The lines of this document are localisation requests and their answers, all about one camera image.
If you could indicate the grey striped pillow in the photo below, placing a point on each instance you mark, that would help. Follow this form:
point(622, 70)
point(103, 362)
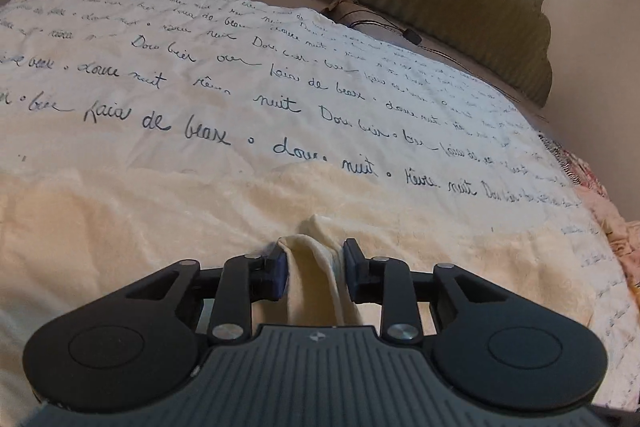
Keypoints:
point(360, 14)

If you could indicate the cream pants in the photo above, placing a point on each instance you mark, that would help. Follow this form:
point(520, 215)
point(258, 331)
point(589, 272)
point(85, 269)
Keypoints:
point(150, 227)

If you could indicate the floral patterned cloth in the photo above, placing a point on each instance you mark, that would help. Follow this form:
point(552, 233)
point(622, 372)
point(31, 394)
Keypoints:
point(600, 202)

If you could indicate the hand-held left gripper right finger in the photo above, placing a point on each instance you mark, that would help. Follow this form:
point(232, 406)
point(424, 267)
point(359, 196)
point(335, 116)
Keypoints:
point(351, 272)

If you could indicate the white script-print bed blanket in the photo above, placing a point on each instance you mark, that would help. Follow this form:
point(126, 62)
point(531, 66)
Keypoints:
point(225, 57)

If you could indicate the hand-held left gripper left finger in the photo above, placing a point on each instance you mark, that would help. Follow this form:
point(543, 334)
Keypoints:
point(280, 272)

